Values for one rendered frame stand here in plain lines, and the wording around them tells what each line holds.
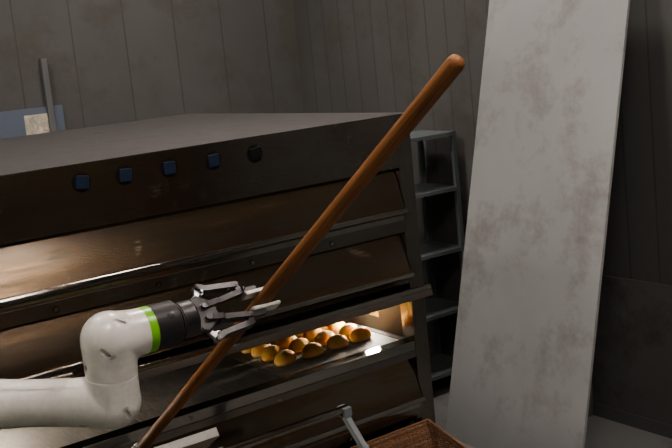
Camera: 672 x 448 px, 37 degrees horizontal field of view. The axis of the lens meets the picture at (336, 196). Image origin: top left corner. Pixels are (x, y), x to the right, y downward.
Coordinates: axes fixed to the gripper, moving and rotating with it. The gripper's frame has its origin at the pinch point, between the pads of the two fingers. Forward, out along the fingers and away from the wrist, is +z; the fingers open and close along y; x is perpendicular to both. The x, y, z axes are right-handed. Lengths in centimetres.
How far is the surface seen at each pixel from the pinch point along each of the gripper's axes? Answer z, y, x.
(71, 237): 11, -77, -107
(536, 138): 318, -116, -172
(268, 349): 94, -39, -161
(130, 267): 28, -63, -110
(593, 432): 336, 34, -265
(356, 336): 130, -31, -154
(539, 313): 295, -31, -216
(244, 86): 309, -318, -385
